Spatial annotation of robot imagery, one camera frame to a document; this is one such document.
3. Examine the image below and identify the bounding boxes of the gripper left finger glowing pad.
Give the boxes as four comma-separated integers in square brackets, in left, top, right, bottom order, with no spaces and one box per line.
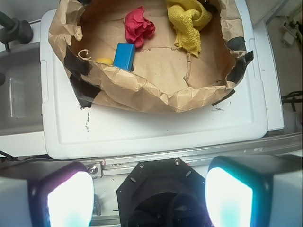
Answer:
[0,161,94,227]

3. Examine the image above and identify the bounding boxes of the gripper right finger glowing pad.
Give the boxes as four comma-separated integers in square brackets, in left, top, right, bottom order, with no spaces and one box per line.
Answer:
[205,154,303,227]

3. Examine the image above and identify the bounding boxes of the yellow microfiber cloth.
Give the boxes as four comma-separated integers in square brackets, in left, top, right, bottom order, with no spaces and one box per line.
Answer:
[166,0,213,57]

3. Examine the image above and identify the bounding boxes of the white plastic bin lid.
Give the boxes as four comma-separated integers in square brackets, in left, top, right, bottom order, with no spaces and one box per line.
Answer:
[40,10,268,159]

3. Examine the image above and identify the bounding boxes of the clear plastic container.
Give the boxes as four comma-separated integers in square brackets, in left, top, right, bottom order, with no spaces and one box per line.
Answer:
[0,43,43,136]

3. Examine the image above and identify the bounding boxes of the brown paper bag tray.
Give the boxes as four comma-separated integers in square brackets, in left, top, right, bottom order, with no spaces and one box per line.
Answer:
[48,0,253,113]

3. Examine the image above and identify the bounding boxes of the small yellow round object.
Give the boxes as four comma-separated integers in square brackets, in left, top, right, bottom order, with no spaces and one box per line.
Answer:
[96,58,114,65]

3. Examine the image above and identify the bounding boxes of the blue rectangular block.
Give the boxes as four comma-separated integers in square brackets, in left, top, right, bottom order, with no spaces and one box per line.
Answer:
[113,43,135,71]

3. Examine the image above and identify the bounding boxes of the crumpled red paper ball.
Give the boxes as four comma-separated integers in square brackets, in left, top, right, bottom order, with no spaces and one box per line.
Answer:
[124,6,156,48]

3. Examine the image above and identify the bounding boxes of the black octagonal mount plate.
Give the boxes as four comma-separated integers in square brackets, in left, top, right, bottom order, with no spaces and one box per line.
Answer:
[116,158,212,227]

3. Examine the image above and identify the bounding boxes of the black cables at right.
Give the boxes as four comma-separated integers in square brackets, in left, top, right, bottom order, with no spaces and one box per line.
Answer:
[281,90,303,113]

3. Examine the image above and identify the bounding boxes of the dark grey knob handle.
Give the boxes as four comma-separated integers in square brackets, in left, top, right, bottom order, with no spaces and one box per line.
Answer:
[0,12,33,52]

